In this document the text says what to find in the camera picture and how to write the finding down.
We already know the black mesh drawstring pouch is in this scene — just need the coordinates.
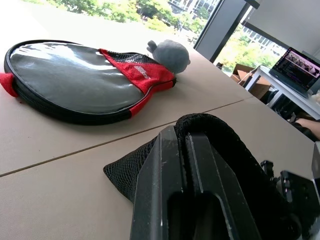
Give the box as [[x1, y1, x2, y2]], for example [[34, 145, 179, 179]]
[[102, 112, 315, 240]]

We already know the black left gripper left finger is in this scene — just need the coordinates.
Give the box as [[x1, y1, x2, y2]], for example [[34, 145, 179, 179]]
[[129, 124, 188, 240]]

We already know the brown cardboard box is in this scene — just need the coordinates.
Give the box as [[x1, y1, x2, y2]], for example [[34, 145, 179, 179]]
[[229, 63, 273, 101]]

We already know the open laptop computer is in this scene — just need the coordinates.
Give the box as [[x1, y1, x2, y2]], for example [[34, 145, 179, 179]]
[[268, 46, 320, 99]]

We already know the seated person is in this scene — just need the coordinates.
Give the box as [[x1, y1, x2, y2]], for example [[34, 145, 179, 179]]
[[289, 116, 320, 141]]

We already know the dark window frame pillar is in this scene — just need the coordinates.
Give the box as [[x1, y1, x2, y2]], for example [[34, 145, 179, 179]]
[[193, 0, 261, 64]]

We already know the white side table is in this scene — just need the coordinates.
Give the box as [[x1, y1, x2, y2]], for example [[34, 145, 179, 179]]
[[243, 65, 320, 121]]

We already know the grey plush toy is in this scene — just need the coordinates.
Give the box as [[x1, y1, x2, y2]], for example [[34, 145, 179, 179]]
[[146, 39, 192, 75]]

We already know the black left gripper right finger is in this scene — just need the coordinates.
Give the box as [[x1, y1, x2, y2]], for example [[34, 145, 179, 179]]
[[185, 131, 263, 240]]

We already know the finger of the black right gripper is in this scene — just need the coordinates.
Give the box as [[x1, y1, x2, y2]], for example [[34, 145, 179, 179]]
[[280, 170, 318, 204], [259, 160, 275, 177]]

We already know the black red paddle case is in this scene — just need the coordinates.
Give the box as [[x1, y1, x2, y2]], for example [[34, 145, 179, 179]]
[[0, 39, 178, 126]]

